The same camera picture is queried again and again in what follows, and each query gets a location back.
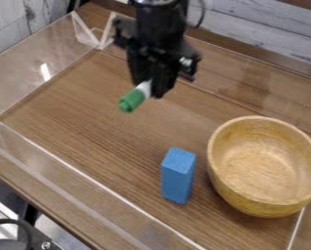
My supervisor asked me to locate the blue rectangular block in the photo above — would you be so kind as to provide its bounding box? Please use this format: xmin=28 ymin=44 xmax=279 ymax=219
xmin=161 ymin=147 xmax=197 ymax=204

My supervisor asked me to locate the green and white marker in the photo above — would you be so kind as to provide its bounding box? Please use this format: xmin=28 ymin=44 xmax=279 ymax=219
xmin=118 ymin=56 xmax=194 ymax=114

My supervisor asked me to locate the brown wooden bowl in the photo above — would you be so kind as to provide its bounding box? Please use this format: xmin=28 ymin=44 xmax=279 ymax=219
xmin=206 ymin=115 xmax=311 ymax=218

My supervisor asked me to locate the clear acrylic tray wall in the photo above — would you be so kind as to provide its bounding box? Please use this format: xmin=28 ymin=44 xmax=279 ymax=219
xmin=0 ymin=5 xmax=311 ymax=250

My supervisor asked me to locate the black cable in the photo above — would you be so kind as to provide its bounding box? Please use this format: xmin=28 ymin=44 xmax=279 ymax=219
xmin=0 ymin=220 xmax=36 ymax=250

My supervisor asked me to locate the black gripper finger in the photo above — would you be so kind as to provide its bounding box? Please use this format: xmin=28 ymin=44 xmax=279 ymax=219
xmin=150 ymin=62 xmax=179 ymax=99
xmin=127 ymin=49 xmax=151 ymax=86

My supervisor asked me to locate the black metal bracket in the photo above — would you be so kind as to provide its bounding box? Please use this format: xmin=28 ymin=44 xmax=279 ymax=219
xmin=16 ymin=220 xmax=64 ymax=250

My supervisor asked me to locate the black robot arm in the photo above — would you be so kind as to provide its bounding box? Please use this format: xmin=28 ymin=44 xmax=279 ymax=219
xmin=114 ymin=0 xmax=201 ymax=99

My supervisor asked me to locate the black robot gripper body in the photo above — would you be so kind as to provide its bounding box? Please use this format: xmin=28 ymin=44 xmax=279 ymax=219
xmin=112 ymin=1 xmax=202 ymax=81

